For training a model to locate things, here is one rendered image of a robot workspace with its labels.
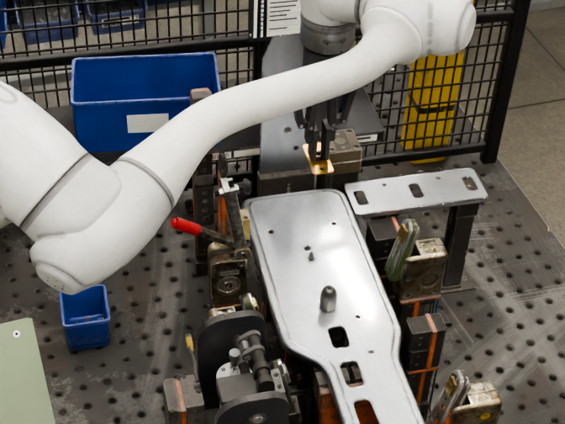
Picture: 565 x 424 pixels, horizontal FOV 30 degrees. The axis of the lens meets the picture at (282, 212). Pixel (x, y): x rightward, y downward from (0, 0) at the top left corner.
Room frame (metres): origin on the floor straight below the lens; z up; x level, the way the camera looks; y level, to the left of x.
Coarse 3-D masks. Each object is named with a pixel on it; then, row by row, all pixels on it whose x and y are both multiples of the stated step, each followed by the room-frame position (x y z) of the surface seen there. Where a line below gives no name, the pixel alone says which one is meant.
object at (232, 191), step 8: (224, 184) 1.42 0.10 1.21; (232, 184) 1.43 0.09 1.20; (248, 184) 1.42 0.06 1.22; (216, 192) 1.41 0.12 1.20; (224, 192) 1.40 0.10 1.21; (232, 192) 1.40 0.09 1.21; (248, 192) 1.41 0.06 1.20; (224, 200) 1.42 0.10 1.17; (232, 200) 1.40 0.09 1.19; (232, 208) 1.40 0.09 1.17; (232, 216) 1.40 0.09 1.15; (240, 216) 1.40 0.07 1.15; (232, 224) 1.40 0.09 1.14; (240, 224) 1.40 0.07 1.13; (232, 232) 1.40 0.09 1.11; (240, 232) 1.40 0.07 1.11; (240, 240) 1.40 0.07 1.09
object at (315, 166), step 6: (306, 144) 1.49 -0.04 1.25; (318, 144) 1.50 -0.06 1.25; (306, 150) 1.48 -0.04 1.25; (318, 150) 1.48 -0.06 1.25; (306, 156) 1.46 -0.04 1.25; (318, 156) 1.45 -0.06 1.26; (312, 162) 1.44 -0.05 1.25; (318, 162) 1.44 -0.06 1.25; (324, 162) 1.44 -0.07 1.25; (330, 162) 1.45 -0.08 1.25; (312, 168) 1.43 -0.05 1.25; (318, 168) 1.43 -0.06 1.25; (330, 168) 1.43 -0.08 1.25; (318, 174) 1.41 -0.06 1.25
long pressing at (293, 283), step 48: (336, 192) 1.66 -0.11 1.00; (288, 240) 1.51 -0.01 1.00; (336, 240) 1.51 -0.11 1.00; (288, 288) 1.38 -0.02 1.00; (336, 288) 1.38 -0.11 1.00; (384, 288) 1.39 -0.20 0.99; (288, 336) 1.25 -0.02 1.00; (384, 336) 1.27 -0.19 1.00; (336, 384) 1.15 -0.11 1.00; (384, 384) 1.16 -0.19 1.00
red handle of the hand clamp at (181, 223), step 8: (176, 216) 1.40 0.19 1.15; (176, 224) 1.38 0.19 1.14; (184, 224) 1.39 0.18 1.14; (192, 224) 1.40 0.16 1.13; (192, 232) 1.39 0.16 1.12; (200, 232) 1.39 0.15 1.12; (208, 232) 1.40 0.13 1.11; (216, 232) 1.41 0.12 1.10; (216, 240) 1.40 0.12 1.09; (224, 240) 1.41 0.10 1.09; (232, 240) 1.41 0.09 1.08
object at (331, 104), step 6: (330, 102) 1.45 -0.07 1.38; (336, 102) 1.45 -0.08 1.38; (330, 108) 1.45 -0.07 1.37; (336, 108) 1.45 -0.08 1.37; (330, 114) 1.45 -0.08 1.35; (336, 114) 1.45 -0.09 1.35; (330, 120) 1.45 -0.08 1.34; (336, 120) 1.45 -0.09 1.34; (330, 126) 1.45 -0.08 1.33; (336, 126) 1.45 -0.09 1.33
